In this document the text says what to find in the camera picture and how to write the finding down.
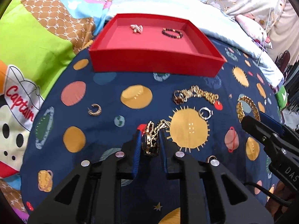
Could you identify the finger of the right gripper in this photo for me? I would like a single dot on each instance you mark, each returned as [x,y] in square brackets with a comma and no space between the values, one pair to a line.
[271,123]

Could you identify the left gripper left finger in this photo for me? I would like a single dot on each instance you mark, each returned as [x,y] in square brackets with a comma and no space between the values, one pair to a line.
[91,192]

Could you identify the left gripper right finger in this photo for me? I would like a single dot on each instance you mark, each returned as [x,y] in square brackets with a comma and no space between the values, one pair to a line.
[209,192]

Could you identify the small gold hoop earring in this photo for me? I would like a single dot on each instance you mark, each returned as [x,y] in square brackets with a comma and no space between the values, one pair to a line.
[95,110]

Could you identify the green cushion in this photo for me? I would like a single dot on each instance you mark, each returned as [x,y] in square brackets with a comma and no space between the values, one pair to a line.
[282,97]

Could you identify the dark red chair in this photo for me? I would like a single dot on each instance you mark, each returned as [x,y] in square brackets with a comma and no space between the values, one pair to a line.
[282,60]

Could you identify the navy planet print bedsheet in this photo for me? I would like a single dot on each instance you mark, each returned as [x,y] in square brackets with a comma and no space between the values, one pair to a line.
[201,112]

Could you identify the pink cartoon pillow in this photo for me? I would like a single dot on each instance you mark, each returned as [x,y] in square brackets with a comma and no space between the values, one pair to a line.
[254,30]

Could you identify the light blue quilt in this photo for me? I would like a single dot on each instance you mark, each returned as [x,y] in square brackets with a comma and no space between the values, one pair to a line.
[211,21]

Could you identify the red shallow tray box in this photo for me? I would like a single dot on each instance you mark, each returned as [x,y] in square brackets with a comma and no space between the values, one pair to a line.
[154,43]

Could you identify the colourful monkey cartoon blanket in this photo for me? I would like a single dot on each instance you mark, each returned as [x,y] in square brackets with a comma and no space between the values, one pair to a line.
[39,38]

